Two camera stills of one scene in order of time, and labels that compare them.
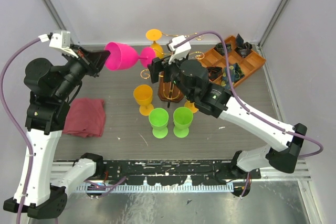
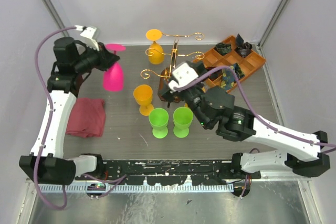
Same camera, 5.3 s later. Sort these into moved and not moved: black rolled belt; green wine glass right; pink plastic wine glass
Moved: pink plastic wine glass
Not moved: black rolled belt; green wine glass right
